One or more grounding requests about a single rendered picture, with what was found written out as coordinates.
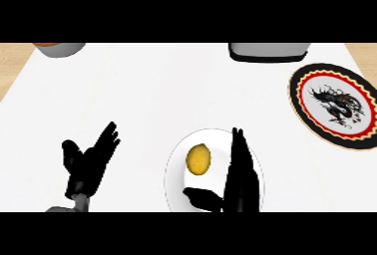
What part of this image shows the black-rimmed dragon print plate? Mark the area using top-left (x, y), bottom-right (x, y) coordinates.
top-left (287, 62), bottom-right (377, 151)

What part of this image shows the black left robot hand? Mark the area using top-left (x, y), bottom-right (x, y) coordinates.
top-left (60, 121), bottom-right (123, 200)

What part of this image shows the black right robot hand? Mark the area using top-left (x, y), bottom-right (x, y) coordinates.
top-left (182, 127), bottom-right (262, 213)

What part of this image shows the plain white plate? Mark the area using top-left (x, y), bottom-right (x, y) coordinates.
top-left (164, 127), bottom-right (266, 213)

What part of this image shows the grey pot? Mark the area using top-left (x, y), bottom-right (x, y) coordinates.
top-left (32, 42), bottom-right (87, 59)

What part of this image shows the yellow lemon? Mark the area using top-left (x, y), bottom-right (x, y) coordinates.
top-left (185, 142), bottom-right (213, 176)

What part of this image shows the grey and black appliance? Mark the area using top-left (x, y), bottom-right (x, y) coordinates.
top-left (226, 42), bottom-right (310, 64)

